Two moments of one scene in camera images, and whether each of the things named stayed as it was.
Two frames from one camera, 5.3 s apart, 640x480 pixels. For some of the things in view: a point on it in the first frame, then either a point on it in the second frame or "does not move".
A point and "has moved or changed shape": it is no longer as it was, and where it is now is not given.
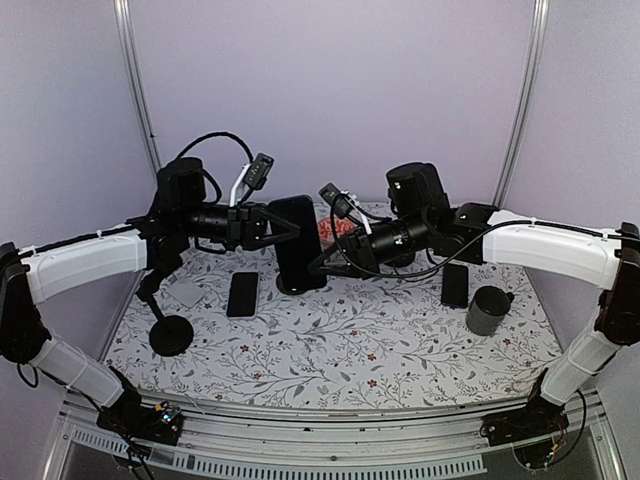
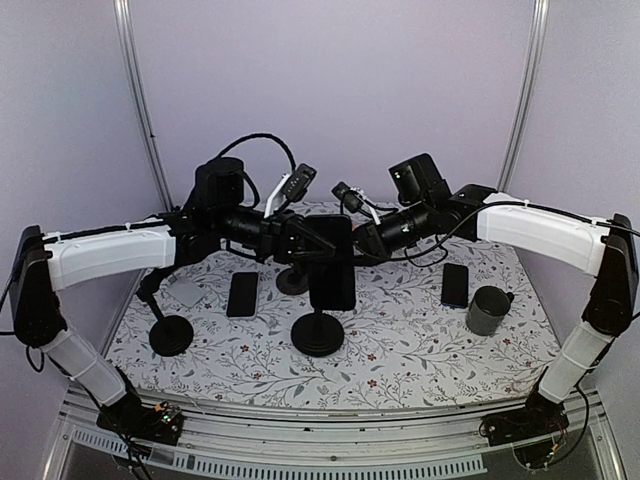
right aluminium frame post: x=541 y=26 does not move
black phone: x=296 y=256 has moved or changed shape
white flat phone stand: x=186 y=292 does not move
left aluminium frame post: x=136 y=78 does not move
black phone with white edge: x=243 y=295 does not move
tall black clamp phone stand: x=396 y=257 to x=319 y=334
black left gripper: x=247 y=226 to x=281 y=237
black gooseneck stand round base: x=169 y=335 does not move
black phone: x=454 y=290 does not move
